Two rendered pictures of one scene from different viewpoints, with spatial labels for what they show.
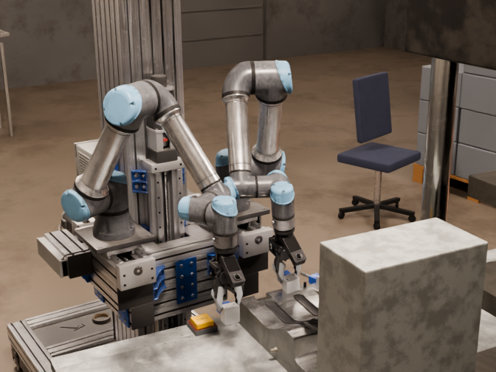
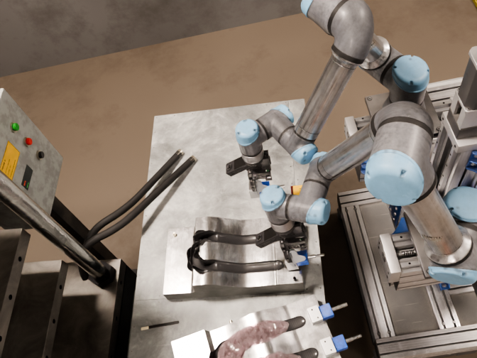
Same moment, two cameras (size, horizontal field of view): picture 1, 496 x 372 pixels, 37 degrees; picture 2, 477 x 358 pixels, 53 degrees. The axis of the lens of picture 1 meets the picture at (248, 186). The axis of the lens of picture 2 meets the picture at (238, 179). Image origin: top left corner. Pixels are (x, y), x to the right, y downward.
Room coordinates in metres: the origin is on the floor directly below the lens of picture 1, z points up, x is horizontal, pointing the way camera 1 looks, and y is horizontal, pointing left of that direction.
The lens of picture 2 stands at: (2.68, -0.67, 2.46)
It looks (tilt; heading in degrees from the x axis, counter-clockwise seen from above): 57 degrees down; 131
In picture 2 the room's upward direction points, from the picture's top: 18 degrees counter-clockwise
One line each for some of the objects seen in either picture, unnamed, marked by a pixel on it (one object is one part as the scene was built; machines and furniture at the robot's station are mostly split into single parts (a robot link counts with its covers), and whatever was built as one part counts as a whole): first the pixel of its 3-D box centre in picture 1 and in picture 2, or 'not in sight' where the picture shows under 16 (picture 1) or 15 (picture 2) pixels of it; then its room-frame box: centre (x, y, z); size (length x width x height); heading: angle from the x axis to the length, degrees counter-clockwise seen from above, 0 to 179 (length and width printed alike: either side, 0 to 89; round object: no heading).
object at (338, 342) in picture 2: not in sight; (342, 342); (2.58, -0.32, 0.86); 0.13 x 0.05 x 0.05; 44
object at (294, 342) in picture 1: (309, 328); (231, 254); (2.11, -0.19, 0.87); 0.50 x 0.26 x 0.14; 27
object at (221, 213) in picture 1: (224, 215); (249, 137); (2.12, 0.07, 1.25); 0.09 x 0.08 x 0.11; 60
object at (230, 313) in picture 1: (224, 307); (267, 187); (2.14, 0.08, 0.93); 0.13 x 0.05 x 0.05; 27
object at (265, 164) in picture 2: (224, 263); (258, 165); (2.13, 0.07, 1.09); 0.09 x 0.08 x 0.12; 27
